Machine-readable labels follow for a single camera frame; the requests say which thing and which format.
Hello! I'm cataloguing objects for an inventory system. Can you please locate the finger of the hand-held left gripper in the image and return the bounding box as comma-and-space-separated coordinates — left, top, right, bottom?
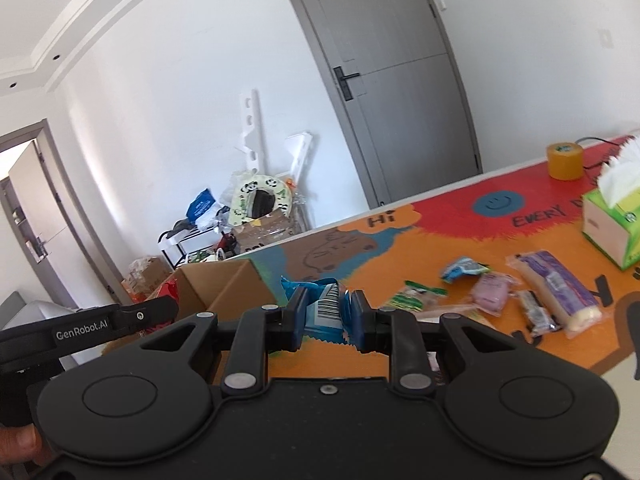
107, 295, 179, 337

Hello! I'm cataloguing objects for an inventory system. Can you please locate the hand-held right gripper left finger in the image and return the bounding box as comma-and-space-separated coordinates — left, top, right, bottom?
140, 286, 309, 392

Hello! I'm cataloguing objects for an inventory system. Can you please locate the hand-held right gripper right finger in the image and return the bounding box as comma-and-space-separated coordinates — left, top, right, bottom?
350, 289, 517, 392

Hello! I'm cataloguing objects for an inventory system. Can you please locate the blue snack packet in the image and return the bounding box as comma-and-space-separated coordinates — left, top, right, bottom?
280, 276, 362, 347

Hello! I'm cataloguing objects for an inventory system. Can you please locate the blue-green snack packet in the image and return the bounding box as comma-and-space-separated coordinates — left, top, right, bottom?
439, 256, 491, 285

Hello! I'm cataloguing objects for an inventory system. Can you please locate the pink snack packet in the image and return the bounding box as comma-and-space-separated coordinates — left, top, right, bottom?
467, 271, 519, 317

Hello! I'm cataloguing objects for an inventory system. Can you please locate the person's left hand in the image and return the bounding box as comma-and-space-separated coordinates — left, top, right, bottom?
0, 422, 55, 467

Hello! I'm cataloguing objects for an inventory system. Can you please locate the red snack packet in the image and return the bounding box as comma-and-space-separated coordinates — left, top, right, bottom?
150, 280, 180, 303

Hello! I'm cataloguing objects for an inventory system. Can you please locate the cardboard box with packets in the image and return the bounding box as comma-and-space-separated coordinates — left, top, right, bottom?
122, 256, 174, 306

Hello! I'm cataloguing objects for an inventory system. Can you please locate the green striped snack packet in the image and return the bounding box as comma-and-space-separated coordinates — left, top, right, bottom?
382, 280, 449, 314

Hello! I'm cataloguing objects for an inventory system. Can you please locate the black metal rack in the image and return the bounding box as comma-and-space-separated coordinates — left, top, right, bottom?
158, 224, 232, 272

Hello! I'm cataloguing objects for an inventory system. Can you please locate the taped cardboard box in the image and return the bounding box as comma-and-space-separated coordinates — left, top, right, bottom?
232, 209, 297, 257

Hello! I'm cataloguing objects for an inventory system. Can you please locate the pale clear snack packet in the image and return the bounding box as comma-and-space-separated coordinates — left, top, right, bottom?
414, 304, 497, 332

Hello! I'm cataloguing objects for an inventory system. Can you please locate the blue plastic bag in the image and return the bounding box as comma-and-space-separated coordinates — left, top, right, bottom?
187, 188, 226, 231

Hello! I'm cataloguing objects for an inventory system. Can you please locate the light wooden door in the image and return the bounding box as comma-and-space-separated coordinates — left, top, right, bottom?
0, 119, 77, 312

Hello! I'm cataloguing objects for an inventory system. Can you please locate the short white board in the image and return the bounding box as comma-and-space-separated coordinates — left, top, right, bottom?
284, 131, 316, 187

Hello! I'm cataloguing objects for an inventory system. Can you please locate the small dark snack packet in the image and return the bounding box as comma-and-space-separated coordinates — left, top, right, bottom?
515, 289, 564, 339

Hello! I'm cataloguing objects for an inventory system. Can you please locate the tall white board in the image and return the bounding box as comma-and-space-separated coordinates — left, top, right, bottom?
235, 89, 267, 177

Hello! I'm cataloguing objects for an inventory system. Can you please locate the long purple snack packet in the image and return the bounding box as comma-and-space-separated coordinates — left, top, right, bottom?
505, 250, 604, 339

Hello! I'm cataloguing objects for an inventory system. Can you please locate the grey door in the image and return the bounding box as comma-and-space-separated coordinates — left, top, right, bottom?
272, 0, 484, 211

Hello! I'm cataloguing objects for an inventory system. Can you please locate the brown tape roll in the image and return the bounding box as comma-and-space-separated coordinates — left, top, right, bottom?
546, 142, 585, 181

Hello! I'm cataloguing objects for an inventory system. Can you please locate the green tissue box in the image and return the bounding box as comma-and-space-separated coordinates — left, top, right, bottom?
581, 137, 640, 271

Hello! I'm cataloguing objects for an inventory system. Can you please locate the panda print ring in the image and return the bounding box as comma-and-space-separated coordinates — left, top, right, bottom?
227, 172, 296, 226

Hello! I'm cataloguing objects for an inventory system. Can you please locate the black door handle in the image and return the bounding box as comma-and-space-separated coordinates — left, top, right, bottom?
332, 66, 366, 101

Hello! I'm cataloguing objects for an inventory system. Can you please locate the black cable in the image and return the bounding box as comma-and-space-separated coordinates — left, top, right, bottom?
574, 134, 638, 170

